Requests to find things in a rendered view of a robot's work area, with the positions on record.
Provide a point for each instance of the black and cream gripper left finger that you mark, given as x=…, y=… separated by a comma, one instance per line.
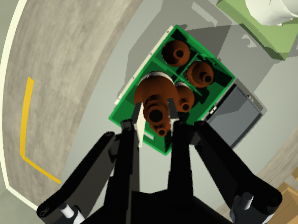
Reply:
x=74, y=201

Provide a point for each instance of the green bottle crate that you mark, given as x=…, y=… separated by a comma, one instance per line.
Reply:
x=204, y=100

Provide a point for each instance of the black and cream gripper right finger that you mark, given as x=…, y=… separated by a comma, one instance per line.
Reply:
x=250, y=199

